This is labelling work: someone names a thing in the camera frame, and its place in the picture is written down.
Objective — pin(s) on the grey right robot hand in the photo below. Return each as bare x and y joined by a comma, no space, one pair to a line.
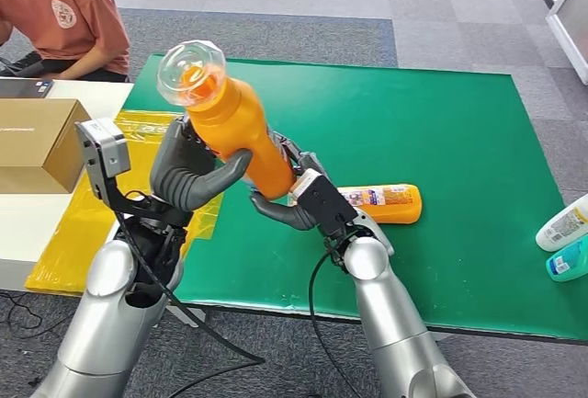
284,212

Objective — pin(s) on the white plastic bottle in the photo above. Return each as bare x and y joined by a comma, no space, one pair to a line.
562,225

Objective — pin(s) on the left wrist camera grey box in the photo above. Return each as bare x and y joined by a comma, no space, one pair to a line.
103,151

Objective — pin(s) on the teal plastic bottle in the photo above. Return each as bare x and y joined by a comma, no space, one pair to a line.
569,261

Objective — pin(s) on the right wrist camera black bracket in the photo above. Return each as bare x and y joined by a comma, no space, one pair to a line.
326,203

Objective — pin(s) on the person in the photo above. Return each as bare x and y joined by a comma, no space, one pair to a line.
69,18

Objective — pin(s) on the yellow plastic wrapped package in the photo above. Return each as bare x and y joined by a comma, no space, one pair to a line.
69,249

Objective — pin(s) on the green table mat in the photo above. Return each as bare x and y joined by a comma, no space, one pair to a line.
414,127

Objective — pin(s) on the dark laptop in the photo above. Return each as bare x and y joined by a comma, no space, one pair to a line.
23,88

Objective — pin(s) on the orange bottle clear cap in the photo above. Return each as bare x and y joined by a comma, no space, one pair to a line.
395,203
238,121

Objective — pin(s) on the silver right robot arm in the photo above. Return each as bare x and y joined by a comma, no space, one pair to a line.
390,316

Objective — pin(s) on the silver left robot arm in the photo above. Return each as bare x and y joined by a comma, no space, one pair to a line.
106,322

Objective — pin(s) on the brown cardboard box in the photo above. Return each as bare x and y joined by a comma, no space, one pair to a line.
32,139

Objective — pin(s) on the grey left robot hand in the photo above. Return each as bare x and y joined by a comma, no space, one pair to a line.
183,176

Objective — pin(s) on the white framed board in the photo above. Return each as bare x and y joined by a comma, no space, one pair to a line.
569,30

